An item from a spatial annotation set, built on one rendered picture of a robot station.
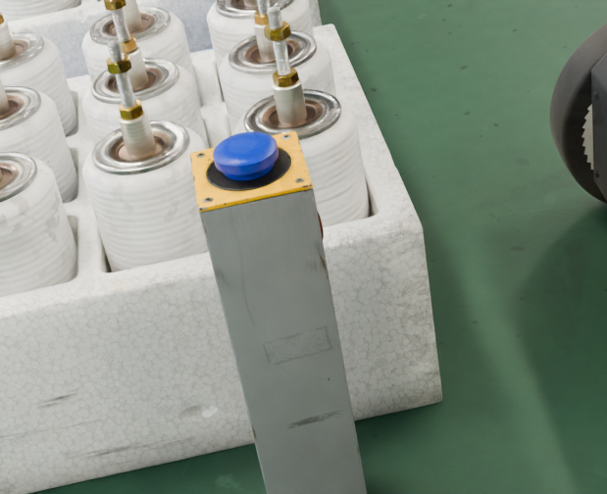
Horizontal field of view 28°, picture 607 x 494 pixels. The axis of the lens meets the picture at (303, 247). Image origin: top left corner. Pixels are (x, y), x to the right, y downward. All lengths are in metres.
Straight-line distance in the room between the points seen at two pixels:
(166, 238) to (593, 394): 0.37
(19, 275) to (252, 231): 0.26
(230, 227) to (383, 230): 0.21
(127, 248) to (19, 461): 0.20
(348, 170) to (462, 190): 0.37
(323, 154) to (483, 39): 0.71
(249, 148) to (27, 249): 0.25
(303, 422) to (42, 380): 0.23
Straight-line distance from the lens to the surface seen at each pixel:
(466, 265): 1.19
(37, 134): 1.04
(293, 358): 0.81
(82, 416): 1.00
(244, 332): 0.79
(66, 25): 1.41
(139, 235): 0.93
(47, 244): 0.95
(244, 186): 0.74
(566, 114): 1.16
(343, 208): 0.95
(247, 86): 1.02
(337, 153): 0.92
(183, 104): 1.03
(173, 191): 0.92
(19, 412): 0.99
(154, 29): 1.13
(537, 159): 1.34
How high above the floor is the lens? 0.70
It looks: 34 degrees down
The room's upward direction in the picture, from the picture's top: 11 degrees counter-clockwise
